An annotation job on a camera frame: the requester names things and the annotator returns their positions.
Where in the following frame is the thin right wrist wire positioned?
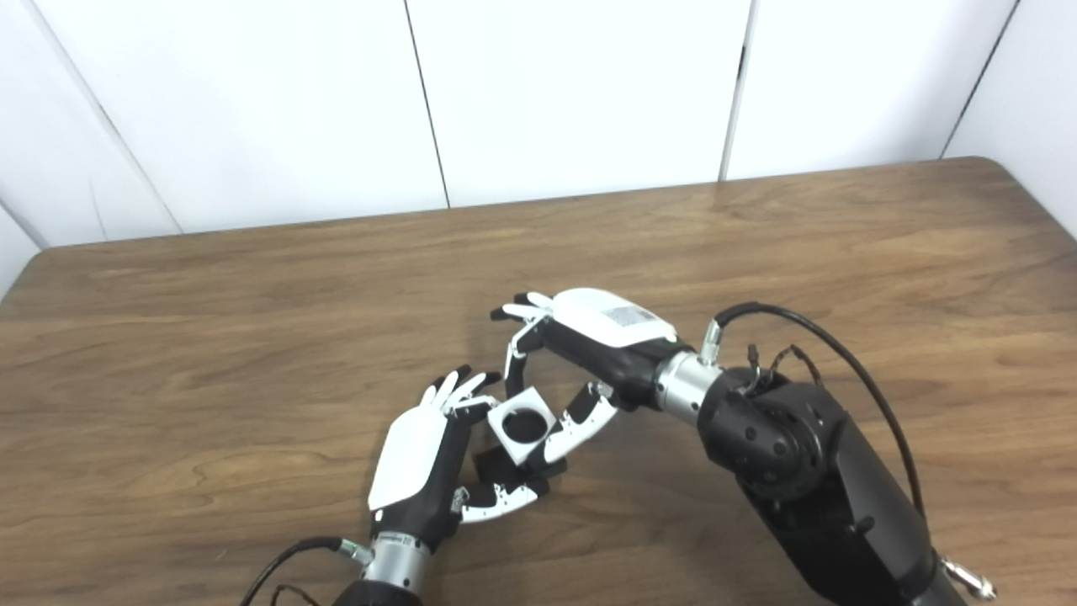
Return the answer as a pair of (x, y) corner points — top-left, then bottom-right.
(745, 341), (825, 396)

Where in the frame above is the white square piece with hole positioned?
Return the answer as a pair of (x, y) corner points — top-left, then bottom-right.
(487, 388), (563, 464)

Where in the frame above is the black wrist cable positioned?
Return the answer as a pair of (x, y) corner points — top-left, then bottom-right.
(703, 303), (926, 518)
(240, 537), (375, 606)

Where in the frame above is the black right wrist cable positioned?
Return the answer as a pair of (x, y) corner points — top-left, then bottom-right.
(703, 303), (926, 518)

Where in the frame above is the black peg with base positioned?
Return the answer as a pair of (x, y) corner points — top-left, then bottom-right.
(471, 407), (569, 499)

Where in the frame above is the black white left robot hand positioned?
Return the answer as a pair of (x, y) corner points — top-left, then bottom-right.
(368, 364), (552, 552)

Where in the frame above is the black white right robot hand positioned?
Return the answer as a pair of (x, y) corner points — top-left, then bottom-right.
(491, 288), (678, 464)

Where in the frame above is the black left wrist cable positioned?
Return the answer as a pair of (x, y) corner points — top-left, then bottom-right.
(240, 537), (375, 606)

